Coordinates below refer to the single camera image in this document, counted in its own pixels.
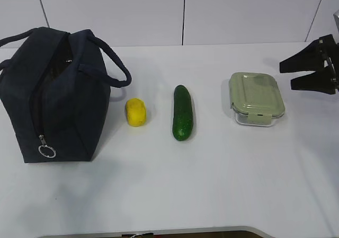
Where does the dark blue lunch bag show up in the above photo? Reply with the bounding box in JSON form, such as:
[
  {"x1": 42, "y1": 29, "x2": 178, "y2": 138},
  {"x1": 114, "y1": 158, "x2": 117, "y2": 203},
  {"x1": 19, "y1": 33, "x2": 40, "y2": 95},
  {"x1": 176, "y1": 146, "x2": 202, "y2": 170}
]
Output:
[{"x1": 1, "y1": 27, "x2": 132, "y2": 163}]

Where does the yellow lemon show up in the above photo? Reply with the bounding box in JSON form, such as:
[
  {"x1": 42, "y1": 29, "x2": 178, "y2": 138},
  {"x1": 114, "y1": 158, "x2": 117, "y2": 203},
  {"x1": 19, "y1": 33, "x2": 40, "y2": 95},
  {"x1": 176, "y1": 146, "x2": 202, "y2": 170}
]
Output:
[{"x1": 125, "y1": 98, "x2": 147, "y2": 127}]

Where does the green lid glass container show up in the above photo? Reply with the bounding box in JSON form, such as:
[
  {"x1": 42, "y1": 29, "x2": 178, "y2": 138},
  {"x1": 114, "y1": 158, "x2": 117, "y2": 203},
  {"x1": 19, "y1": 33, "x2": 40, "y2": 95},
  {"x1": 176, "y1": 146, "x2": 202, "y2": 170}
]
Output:
[{"x1": 229, "y1": 72, "x2": 286, "y2": 127}]

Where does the green cucumber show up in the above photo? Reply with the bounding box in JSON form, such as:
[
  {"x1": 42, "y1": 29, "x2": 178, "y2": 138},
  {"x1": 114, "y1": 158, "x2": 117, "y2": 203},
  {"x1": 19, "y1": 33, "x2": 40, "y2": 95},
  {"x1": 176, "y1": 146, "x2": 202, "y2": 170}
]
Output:
[{"x1": 172, "y1": 85, "x2": 194, "y2": 141}]

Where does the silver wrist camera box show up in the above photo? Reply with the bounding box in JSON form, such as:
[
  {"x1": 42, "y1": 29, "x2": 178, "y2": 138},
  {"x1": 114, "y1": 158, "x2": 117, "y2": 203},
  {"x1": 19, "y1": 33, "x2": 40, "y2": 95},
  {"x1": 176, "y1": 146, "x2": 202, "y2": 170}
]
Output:
[{"x1": 333, "y1": 10, "x2": 339, "y2": 31}]

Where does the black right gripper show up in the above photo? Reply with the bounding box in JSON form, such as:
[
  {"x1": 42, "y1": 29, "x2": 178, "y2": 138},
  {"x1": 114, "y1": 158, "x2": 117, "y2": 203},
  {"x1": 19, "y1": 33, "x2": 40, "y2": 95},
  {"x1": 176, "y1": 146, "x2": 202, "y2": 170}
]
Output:
[{"x1": 279, "y1": 34, "x2": 338, "y2": 94}]

